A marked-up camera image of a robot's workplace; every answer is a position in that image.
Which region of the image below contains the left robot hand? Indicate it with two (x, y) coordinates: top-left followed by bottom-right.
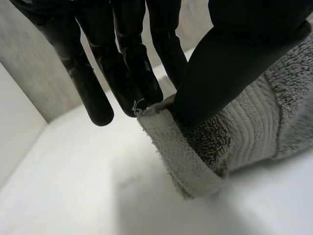
(9, 0), (312, 127)

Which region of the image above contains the grey towel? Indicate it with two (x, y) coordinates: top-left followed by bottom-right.
(132, 31), (313, 201)

